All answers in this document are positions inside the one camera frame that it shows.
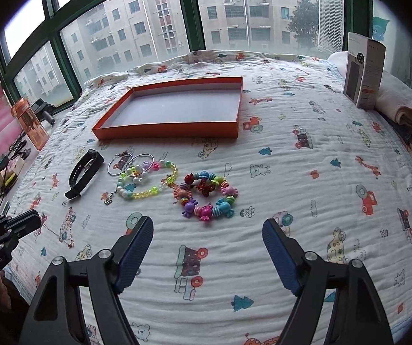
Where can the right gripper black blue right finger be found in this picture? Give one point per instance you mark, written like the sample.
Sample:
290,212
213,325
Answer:
358,316

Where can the green window frame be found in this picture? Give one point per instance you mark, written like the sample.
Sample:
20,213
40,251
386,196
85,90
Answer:
51,48

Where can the yellow green black gadget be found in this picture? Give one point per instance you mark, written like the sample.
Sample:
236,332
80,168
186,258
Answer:
9,182

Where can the black smart watch band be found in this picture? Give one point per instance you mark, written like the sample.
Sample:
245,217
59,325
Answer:
83,172

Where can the black mini tripod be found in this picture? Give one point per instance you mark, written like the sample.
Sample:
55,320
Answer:
43,111

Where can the pink white small box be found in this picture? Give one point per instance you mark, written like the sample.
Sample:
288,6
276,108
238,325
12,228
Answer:
15,166

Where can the cartoon print white quilt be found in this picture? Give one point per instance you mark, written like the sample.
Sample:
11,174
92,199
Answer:
336,178

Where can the large silver hoop earring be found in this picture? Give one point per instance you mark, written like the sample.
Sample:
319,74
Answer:
118,164

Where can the orange shallow box tray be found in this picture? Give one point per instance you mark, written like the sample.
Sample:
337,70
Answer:
196,107

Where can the folded white towel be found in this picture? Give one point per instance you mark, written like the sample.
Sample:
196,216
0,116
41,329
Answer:
394,97

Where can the white grey product box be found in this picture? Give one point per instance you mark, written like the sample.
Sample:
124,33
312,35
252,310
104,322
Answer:
364,70

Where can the red bead dangle earring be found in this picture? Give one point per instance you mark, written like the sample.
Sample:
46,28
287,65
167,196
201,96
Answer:
64,234

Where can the orange plastic water bottle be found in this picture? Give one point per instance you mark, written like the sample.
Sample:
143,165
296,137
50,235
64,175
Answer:
29,122

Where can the silver hoop earring with pearl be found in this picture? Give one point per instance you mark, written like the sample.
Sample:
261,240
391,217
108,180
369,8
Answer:
139,164

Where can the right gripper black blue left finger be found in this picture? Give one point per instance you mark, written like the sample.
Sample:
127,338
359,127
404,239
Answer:
56,316

